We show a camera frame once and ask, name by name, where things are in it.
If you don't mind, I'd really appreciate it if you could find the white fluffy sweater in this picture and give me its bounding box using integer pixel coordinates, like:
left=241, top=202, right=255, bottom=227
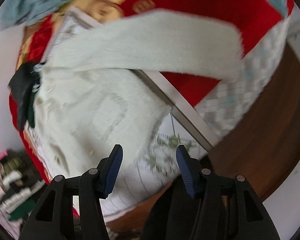
left=33, top=9, right=242, bottom=177

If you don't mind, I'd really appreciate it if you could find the dark green striped garment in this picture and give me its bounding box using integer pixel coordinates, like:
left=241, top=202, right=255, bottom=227
left=27, top=62, right=45, bottom=128

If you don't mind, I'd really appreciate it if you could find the clothes rack with hanging clothes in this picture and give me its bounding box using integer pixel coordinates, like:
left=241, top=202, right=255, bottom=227
left=0, top=150, right=46, bottom=239

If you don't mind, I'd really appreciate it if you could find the white floral grid bedsheet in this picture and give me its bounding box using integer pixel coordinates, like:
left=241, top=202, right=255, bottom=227
left=25, top=16, right=204, bottom=220

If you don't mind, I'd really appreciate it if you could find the black folded garment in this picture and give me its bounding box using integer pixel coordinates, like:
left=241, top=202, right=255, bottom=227
left=8, top=61, right=40, bottom=131

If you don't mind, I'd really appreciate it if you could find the red floral blanket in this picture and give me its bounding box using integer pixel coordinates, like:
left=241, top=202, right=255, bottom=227
left=8, top=0, right=295, bottom=184

